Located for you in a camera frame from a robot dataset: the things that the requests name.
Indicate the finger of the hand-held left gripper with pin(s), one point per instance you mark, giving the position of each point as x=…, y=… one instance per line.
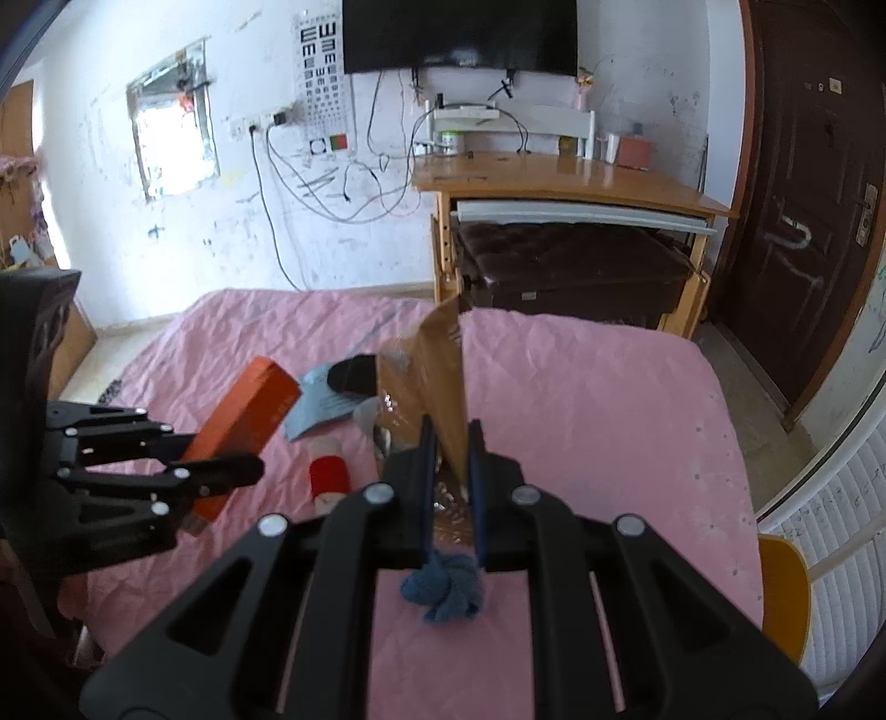
x=207, y=474
x=118, y=433

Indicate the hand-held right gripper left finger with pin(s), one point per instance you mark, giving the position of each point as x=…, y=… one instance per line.
x=428, y=478

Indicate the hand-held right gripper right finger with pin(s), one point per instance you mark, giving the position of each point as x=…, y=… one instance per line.
x=477, y=484

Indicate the orange box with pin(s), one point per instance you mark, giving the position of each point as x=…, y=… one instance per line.
x=249, y=408

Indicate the red white cylinder bottle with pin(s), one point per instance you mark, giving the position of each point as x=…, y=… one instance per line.
x=329, y=474

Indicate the brown biscuit bag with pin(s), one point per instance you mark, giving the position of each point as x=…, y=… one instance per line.
x=436, y=374

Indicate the blue cloth ball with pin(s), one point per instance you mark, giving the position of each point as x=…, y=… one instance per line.
x=443, y=588

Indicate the blue chip bag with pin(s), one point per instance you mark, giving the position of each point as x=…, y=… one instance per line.
x=318, y=408

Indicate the pink tablecloth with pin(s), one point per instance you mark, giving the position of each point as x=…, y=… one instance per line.
x=588, y=415

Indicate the dark tufted ottoman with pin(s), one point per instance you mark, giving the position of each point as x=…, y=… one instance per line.
x=567, y=263

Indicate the wooden shelf unit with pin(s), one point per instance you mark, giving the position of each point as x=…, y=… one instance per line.
x=17, y=124

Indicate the wooden desk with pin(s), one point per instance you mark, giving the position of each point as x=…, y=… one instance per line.
x=554, y=176

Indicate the yellow chair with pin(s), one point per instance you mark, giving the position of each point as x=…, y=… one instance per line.
x=785, y=595

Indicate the green white can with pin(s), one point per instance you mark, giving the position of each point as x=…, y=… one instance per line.
x=453, y=142

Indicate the small yellow jar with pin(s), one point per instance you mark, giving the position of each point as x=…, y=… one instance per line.
x=567, y=147

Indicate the black power adapter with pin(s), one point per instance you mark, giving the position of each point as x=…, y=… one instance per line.
x=282, y=118

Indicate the white cup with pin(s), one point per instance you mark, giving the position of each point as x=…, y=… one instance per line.
x=610, y=149

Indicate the pink box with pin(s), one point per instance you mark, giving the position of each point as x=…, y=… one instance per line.
x=633, y=154

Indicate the white louvered door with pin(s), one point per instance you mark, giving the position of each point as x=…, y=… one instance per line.
x=844, y=498

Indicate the white desk shelf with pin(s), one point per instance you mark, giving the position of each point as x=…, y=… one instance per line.
x=554, y=124

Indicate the pink vase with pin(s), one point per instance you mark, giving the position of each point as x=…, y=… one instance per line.
x=583, y=97

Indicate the eye chart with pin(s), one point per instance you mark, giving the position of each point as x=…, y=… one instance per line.
x=322, y=83

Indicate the black television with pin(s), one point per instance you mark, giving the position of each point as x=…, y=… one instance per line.
x=457, y=34

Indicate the brown door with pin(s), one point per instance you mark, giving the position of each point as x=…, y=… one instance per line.
x=796, y=173

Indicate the wall mirror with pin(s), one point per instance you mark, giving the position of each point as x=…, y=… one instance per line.
x=173, y=124

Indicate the white wall socket row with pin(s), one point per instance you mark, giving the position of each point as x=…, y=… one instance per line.
x=253, y=126

